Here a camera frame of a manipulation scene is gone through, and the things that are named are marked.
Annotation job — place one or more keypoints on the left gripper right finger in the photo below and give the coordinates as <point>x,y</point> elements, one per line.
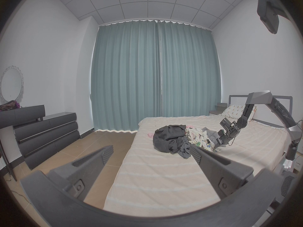
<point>220,174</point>

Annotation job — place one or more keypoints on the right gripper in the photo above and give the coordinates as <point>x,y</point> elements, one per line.
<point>228,135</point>

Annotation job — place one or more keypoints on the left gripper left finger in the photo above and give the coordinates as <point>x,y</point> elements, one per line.
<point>78,174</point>

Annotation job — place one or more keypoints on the white printed pyjama top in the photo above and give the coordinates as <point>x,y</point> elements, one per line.
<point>196,136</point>

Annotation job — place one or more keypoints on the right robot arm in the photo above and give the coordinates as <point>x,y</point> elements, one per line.
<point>260,97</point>

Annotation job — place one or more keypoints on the grey knitted garment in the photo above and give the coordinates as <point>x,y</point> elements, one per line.
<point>209,133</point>

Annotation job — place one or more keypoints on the grey bedside table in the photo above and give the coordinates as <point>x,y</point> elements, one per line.
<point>216,112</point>

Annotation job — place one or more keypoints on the dark grey garment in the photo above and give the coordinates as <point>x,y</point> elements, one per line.
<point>182,150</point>

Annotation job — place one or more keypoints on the white printed pillow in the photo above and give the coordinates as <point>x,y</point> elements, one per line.
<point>233,111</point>

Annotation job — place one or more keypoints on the dark grey chest of drawers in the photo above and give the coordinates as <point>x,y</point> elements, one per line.
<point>47,136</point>

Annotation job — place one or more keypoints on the bed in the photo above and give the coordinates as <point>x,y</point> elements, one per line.
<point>165,174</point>

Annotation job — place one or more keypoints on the black garment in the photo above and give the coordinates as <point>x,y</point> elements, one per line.
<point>163,136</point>

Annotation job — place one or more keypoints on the dark grey dressing table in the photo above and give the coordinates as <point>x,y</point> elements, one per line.
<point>23,113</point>

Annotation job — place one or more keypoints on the dark brown cloth bundle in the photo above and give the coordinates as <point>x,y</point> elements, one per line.
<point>9,106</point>

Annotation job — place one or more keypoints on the blue-green curtain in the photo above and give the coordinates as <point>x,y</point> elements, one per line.
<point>142,79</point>

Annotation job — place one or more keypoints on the round white mirror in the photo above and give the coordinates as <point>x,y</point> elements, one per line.
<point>11,84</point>

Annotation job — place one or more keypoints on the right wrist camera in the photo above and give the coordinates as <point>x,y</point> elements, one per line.
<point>225,122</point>

